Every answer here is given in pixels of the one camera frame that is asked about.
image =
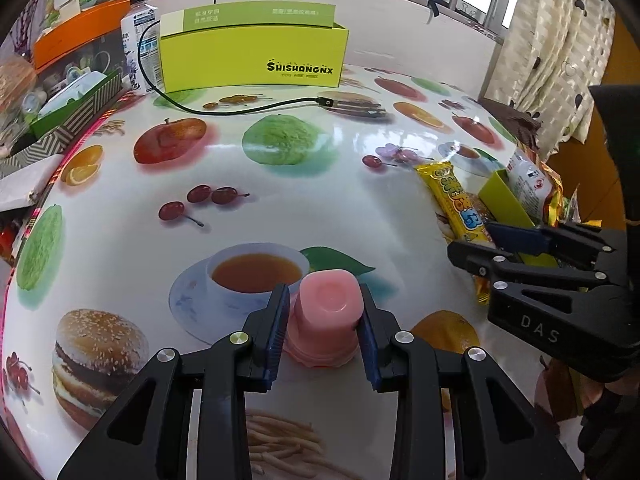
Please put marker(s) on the red yellow striped snack bag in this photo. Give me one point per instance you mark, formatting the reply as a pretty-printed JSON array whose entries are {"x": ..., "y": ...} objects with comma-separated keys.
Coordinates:
[{"x": 530, "y": 180}]

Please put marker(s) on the person's right forearm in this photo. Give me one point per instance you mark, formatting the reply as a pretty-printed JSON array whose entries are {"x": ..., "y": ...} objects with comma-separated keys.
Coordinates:
[{"x": 610, "y": 435}]

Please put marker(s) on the plastic water bottle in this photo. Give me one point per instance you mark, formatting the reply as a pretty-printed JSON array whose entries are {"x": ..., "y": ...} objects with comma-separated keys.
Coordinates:
[{"x": 137, "y": 40}]

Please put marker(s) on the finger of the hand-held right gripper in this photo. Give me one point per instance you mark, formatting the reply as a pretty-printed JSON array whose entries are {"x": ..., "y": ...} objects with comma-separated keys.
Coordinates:
[
  {"x": 500, "y": 265},
  {"x": 520, "y": 239}
]

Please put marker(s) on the orange box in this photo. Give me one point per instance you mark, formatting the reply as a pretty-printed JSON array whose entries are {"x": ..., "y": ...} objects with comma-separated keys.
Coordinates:
[{"x": 75, "y": 30}]

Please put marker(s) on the green cardboard box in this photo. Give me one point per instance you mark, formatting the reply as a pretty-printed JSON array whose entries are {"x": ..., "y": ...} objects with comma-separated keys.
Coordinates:
[{"x": 225, "y": 65}]

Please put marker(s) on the shallow green cardboard tray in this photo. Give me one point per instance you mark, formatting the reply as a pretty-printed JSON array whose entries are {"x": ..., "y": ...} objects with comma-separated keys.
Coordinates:
[{"x": 502, "y": 200}]

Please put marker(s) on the pink jelly cup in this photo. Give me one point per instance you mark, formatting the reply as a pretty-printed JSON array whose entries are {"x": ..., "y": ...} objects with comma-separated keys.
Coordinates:
[{"x": 325, "y": 310}]

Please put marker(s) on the brown cloth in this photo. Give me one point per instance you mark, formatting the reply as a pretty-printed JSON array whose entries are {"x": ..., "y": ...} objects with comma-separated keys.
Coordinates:
[{"x": 515, "y": 120}]

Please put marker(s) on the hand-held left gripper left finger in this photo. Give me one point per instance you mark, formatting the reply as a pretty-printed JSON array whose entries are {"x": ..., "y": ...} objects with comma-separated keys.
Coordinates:
[{"x": 277, "y": 330}]

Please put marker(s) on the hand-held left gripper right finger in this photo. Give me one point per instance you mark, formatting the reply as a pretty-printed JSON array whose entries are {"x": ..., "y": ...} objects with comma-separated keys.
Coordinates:
[{"x": 367, "y": 340}]

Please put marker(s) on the wooden wardrobe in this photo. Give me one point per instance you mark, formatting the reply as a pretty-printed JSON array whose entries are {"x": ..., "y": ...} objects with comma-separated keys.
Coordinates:
[{"x": 590, "y": 170}]

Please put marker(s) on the patterned cream curtain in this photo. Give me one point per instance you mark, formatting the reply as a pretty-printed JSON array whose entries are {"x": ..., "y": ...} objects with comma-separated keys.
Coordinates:
[{"x": 550, "y": 35}]

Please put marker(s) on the gold snack bar wrapper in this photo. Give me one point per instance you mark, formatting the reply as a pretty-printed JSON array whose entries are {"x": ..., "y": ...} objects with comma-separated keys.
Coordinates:
[{"x": 450, "y": 195}]

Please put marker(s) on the white paper sheet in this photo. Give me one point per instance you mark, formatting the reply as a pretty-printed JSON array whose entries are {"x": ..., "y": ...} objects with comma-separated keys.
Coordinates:
[{"x": 25, "y": 180}]

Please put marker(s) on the clear plastic bag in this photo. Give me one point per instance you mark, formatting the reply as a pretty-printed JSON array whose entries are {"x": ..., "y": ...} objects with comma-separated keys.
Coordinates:
[{"x": 17, "y": 85}]

